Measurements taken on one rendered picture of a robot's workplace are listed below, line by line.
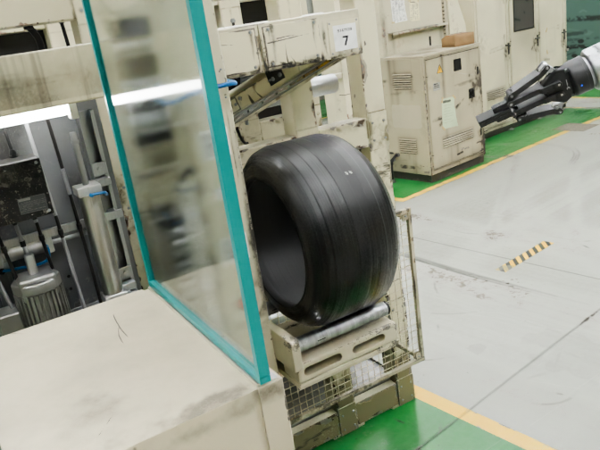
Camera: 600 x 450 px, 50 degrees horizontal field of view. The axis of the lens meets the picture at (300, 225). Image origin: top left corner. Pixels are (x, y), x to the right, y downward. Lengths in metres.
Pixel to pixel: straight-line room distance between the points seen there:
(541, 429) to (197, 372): 2.13
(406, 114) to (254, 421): 5.69
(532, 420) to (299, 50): 1.87
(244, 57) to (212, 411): 1.24
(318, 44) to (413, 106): 4.41
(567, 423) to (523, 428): 0.18
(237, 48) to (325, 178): 0.51
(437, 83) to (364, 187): 4.78
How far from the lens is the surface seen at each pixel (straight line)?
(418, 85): 6.39
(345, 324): 1.92
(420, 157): 6.56
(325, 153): 1.79
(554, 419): 3.07
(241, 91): 2.14
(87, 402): 1.10
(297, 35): 2.07
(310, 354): 1.89
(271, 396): 1.03
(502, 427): 3.01
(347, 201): 1.70
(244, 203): 1.73
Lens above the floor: 1.80
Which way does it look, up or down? 18 degrees down
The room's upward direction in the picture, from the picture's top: 9 degrees counter-clockwise
